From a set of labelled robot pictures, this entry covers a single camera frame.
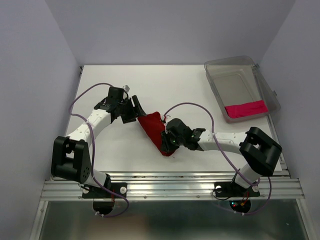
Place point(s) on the clear plastic bin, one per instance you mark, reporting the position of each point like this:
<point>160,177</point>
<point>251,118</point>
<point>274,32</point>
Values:
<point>237,80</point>

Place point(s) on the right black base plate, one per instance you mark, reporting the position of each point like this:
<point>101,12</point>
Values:
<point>224,189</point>

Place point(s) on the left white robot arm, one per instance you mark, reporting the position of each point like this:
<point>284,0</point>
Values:
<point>73,155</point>

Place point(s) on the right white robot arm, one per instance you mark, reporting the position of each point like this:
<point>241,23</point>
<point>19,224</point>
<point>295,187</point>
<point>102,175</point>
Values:
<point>260,152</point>

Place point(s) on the dark red t shirt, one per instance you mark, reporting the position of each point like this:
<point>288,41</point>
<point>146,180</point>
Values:
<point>153,126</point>

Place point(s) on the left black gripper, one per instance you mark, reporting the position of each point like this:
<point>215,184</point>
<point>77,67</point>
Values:
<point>135,111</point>

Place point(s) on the aluminium rail frame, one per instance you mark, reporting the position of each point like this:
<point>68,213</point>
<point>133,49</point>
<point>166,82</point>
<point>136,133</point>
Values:
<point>174,206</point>

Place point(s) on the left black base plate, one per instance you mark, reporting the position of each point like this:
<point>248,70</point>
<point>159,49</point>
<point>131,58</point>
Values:
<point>93,192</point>

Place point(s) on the pink rolled t shirt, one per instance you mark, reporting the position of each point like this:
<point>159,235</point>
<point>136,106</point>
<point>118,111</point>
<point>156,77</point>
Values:
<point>246,109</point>

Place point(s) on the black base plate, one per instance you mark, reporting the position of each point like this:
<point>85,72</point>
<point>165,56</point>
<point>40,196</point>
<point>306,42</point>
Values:
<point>93,192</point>
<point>224,189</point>

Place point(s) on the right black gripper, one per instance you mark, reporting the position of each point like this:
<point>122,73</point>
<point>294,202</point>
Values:
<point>166,146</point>

